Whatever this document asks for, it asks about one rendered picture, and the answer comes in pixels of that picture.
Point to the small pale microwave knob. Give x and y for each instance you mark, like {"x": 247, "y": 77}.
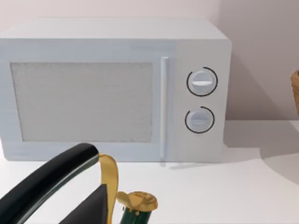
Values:
{"x": 199, "y": 120}

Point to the wicker basket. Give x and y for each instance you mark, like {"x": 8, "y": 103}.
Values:
{"x": 295, "y": 91}

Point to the dark green and gold kettle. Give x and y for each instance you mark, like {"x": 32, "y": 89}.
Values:
{"x": 58, "y": 168}

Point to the pale microwave oven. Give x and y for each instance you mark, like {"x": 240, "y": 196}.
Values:
{"x": 201, "y": 51}

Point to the pale microwave door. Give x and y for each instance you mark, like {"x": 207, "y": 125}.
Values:
{"x": 81, "y": 102}

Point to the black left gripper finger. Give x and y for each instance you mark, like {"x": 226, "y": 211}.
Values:
{"x": 93, "y": 207}

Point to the large pale microwave knob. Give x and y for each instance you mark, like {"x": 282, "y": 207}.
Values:
{"x": 201, "y": 81}

